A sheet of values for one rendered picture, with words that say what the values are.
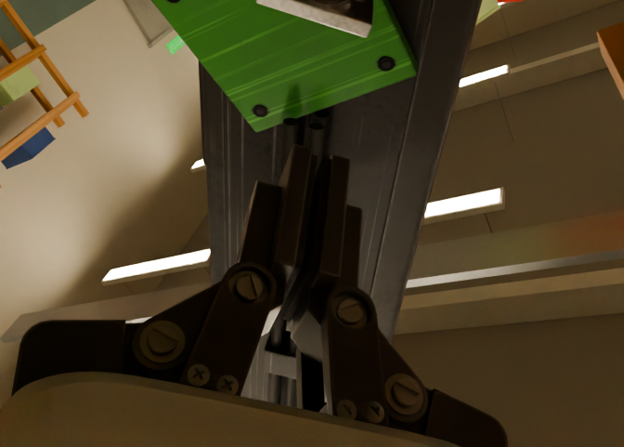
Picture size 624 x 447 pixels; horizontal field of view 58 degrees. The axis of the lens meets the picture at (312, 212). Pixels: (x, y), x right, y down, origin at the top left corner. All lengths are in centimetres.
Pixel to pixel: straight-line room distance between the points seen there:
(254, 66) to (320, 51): 4
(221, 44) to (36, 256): 662
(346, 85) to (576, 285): 423
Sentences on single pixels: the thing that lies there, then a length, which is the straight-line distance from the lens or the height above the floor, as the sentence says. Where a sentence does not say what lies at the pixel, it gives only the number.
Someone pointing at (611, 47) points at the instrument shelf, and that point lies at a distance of 85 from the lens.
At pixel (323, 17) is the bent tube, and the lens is 28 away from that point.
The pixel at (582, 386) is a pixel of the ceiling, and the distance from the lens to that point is 434.
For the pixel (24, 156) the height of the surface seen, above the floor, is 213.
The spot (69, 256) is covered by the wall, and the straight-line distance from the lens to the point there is 716.
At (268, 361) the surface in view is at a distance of 51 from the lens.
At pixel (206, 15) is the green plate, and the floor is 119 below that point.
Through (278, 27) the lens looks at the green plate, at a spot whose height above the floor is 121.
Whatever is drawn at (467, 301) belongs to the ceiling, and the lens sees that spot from 465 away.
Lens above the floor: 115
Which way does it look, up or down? 28 degrees up
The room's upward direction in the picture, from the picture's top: 150 degrees clockwise
